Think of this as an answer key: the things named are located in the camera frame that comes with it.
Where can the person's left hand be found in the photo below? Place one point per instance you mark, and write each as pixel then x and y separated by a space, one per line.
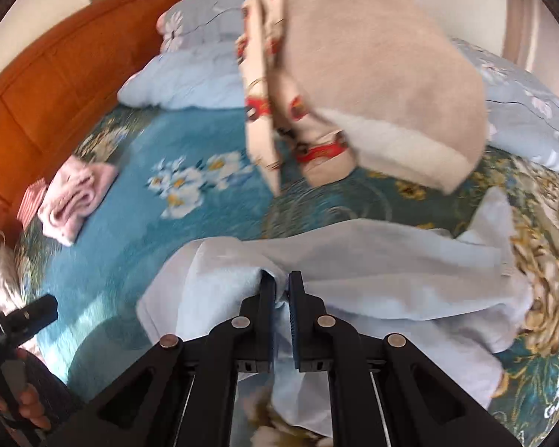
pixel 31 408

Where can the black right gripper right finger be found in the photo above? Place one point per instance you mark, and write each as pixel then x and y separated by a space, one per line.
pixel 384 392

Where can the beige fuzzy sweater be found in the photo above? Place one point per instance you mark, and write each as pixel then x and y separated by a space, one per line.
pixel 410 104

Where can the teal floral bed blanket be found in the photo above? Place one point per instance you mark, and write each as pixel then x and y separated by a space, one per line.
pixel 185 175

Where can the orange wooden headboard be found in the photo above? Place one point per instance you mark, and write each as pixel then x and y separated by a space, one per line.
pixel 59 87

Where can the light blue sweatshirt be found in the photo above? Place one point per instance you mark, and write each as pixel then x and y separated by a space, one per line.
pixel 460 300

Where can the pink folded towel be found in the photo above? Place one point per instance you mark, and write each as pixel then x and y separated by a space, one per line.
pixel 75 192

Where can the cream car print garment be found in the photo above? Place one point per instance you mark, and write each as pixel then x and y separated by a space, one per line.
pixel 276 107

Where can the light blue floral pillow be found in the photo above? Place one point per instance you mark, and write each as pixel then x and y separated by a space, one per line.
pixel 189 23

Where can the red checked cloth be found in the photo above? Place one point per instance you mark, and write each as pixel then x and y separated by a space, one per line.
pixel 31 202

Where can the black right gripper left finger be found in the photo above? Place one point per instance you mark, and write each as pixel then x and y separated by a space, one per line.
pixel 180 393

